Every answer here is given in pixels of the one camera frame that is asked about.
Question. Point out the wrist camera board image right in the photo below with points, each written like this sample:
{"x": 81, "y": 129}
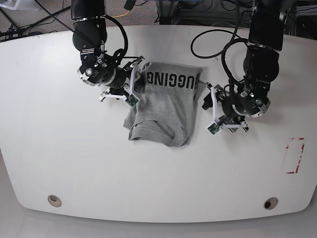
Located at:
{"x": 214, "y": 128}

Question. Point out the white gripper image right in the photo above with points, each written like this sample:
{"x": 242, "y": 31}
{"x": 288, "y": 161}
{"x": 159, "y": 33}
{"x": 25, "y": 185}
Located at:
{"x": 218, "y": 95}

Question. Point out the grey Hugging Face T-shirt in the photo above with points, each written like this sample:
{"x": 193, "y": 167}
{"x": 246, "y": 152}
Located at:
{"x": 166, "y": 111}

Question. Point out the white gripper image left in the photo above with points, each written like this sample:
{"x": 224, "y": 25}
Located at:
{"x": 125, "y": 81}

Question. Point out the red tape rectangle marking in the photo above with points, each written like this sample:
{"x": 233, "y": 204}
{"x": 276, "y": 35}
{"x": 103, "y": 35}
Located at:
{"x": 293, "y": 154}

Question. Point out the left table cable grommet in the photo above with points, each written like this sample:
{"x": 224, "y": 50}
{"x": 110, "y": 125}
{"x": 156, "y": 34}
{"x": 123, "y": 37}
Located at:
{"x": 54, "y": 201}

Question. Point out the right table cable grommet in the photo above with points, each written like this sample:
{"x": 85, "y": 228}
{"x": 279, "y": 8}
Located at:
{"x": 270, "y": 203}

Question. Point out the table cable grommet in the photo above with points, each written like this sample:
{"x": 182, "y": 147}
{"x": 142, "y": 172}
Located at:
{"x": 270, "y": 203}
{"x": 54, "y": 201}

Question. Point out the grey aluminium frame base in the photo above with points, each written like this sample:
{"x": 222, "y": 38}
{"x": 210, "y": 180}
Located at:
{"x": 204, "y": 12}

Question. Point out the wrist camera board image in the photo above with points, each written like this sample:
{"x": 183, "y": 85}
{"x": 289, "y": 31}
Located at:
{"x": 214, "y": 128}
{"x": 131, "y": 100}

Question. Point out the wrist camera board image left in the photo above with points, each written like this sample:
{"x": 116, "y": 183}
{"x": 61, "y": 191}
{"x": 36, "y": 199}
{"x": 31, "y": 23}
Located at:
{"x": 131, "y": 100}

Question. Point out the black tripod stand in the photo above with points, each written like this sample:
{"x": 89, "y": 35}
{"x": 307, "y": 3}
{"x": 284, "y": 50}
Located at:
{"x": 15, "y": 31}

